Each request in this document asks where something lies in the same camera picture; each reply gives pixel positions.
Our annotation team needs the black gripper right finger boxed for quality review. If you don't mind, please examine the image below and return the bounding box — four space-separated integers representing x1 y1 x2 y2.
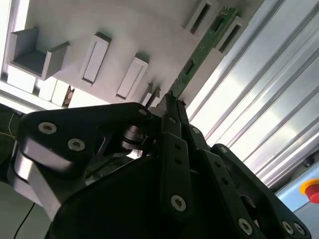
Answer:
177 101 312 239

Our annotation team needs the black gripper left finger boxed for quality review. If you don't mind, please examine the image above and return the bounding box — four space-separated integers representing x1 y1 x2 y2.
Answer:
7 94 195 222

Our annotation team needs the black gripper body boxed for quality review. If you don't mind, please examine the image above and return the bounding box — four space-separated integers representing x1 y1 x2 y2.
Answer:
47 120 252 239

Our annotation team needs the green RAM stick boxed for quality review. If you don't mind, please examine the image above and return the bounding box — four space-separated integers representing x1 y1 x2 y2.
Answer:
170 6 239 102

